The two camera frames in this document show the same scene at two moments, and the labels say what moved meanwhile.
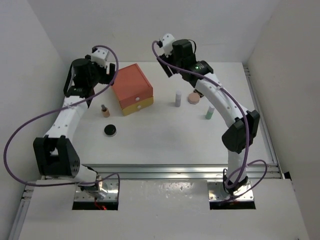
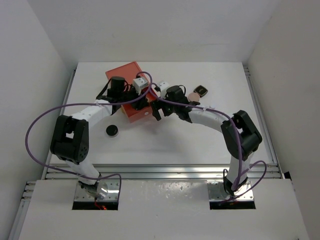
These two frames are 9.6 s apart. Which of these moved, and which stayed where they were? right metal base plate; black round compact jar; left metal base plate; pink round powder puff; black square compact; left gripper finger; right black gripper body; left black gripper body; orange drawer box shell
Moved: orange drawer box shell; right black gripper body; left black gripper body; left gripper finger
Stayed: black square compact; black round compact jar; left metal base plate; pink round powder puff; right metal base plate
